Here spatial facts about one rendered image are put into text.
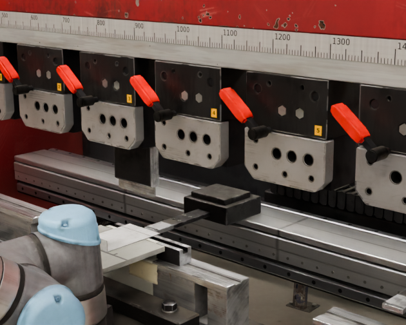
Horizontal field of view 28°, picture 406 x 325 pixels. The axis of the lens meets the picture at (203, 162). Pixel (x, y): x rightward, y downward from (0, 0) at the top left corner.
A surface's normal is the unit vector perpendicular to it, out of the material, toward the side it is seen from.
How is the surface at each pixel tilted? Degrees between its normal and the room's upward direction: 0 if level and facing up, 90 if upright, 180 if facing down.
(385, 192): 90
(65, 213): 5
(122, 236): 0
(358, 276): 90
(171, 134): 90
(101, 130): 90
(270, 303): 0
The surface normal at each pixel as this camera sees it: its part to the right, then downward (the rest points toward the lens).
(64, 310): 0.55, 0.21
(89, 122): -0.69, 0.19
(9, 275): 0.73, -0.44
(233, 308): 0.73, 0.17
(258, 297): -0.01, -0.97
